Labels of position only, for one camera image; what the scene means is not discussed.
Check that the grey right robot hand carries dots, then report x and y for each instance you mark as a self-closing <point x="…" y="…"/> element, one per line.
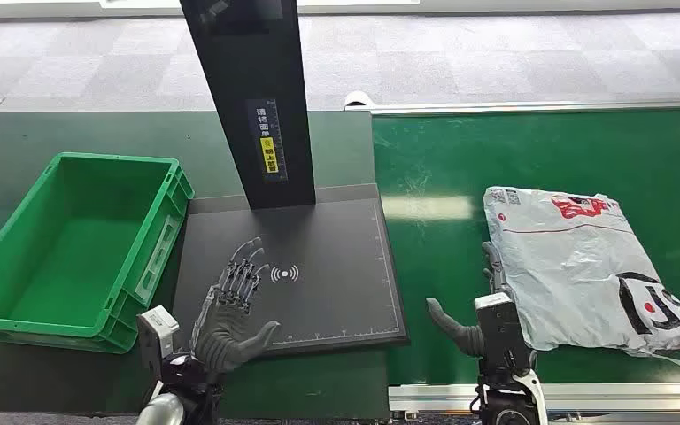
<point x="463" y="339"/>

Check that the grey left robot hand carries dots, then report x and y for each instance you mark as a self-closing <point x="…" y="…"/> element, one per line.
<point x="225" y="334"/>

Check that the grey plastic mailer package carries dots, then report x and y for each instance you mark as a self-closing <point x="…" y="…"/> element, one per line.
<point x="574" y="264"/>

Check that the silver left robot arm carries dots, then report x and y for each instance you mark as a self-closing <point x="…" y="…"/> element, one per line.
<point x="170" y="405"/>

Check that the black scanner machine platform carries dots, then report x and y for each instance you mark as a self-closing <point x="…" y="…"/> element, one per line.
<point x="334" y="293"/>

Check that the green conveyor belt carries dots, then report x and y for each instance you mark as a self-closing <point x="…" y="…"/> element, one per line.
<point x="551" y="152"/>

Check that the black scanner machine column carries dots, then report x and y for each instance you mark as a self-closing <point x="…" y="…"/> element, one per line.
<point x="246" y="70"/>

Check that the green plastic crate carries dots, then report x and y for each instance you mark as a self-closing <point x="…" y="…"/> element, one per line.
<point x="76" y="252"/>

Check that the black and yellow column label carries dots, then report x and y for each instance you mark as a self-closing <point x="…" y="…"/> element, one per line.
<point x="269" y="155"/>

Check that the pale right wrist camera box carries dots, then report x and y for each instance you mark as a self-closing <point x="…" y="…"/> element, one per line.
<point x="501" y="334"/>

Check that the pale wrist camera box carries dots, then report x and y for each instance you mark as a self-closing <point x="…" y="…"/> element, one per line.
<point x="501" y="334"/>
<point x="155" y="334"/>

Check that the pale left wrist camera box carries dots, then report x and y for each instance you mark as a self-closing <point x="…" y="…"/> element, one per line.
<point x="155" y="334"/>

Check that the silver conveyor side rail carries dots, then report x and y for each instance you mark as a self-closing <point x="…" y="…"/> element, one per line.
<point x="522" y="107"/>
<point x="610" y="397"/>

